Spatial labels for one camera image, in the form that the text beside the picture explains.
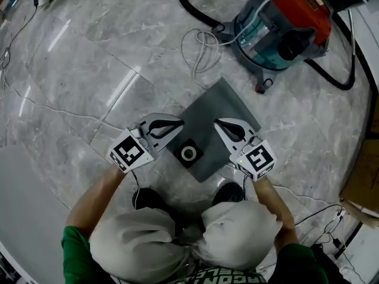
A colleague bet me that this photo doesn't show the red vacuum cleaner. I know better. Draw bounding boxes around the red vacuum cleaner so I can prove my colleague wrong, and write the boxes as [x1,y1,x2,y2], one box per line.
[220,0,333,96]

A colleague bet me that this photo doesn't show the person's beige trousers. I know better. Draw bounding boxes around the person's beige trousers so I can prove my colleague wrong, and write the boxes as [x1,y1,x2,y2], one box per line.
[88,199,284,281]

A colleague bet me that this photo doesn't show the white bathtub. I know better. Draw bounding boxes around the white bathtub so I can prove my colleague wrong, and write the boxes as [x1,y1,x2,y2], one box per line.
[0,143,72,284]

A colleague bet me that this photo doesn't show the person's green shirt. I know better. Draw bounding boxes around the person's green shirt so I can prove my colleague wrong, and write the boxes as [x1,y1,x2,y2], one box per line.
[60,225,337,284]

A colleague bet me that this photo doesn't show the person's black shoe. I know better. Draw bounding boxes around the person's black shoe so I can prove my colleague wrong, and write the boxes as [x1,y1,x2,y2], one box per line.
[211,182,246,207]
[131,187,169,212]

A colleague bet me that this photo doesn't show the black power adapter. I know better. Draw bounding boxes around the black power adapter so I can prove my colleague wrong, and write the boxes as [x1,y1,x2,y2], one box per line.
[331,237,348,250]

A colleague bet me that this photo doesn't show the white vacuum power cable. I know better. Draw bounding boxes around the white vacuum power cable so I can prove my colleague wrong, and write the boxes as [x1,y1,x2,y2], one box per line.
[180,0,274,85]

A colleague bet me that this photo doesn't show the white power strip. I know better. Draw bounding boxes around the white power strip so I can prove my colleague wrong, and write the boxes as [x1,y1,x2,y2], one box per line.
[333,206,348,222]

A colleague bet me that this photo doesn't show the large cardboard box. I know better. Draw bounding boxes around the large cardboard box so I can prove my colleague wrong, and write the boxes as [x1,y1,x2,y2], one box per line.
[338,138,379,230]

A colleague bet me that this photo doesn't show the person's right forearm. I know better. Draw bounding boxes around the person's right forearm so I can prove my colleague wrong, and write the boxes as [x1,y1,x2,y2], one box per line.
[253,176,300,246]

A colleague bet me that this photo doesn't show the person's left black shoe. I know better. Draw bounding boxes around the person's left black shoe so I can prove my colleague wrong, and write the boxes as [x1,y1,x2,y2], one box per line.
[131,187,169,212]

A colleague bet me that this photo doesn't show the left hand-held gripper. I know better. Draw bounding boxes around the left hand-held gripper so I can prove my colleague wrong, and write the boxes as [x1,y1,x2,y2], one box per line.
[105,112,185,175]

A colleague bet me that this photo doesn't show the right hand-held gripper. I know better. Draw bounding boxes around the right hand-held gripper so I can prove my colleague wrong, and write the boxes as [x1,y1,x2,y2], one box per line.
[213,117,277,183]

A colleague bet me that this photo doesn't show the black vacuum hose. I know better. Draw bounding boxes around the black vacuum hose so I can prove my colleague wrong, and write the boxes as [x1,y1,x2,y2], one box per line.
[176,0,356,92]

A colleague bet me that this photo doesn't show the person's right black shoe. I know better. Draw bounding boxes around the person's right black shoe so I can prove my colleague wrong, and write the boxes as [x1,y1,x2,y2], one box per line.
[211,182,246,207]

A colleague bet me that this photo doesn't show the person's left forearm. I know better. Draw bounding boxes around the person's left forearm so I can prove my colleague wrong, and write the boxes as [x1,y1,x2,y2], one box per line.
[65,166,127,237]

